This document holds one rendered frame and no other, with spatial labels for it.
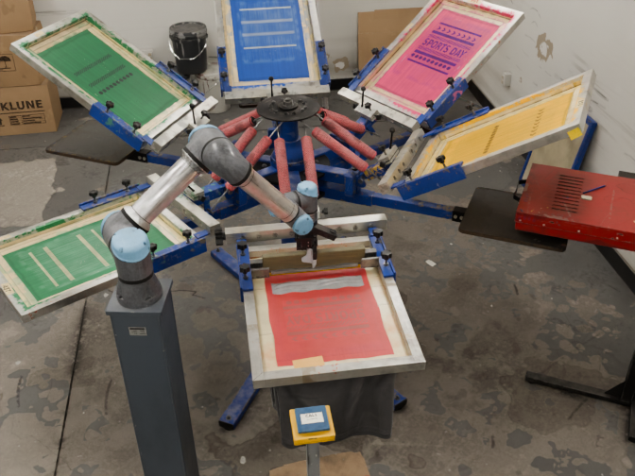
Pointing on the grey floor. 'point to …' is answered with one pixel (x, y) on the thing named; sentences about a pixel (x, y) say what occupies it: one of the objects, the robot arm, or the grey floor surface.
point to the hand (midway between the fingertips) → (314, 262)
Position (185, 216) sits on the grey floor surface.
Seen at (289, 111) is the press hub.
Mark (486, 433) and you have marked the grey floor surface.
